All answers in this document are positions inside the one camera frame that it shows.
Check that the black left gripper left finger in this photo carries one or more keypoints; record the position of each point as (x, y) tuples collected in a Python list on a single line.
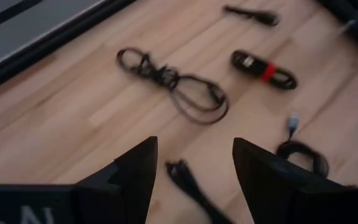
[(132, 180)]

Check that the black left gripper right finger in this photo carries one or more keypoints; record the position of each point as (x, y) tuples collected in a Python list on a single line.
[(266, 180)]

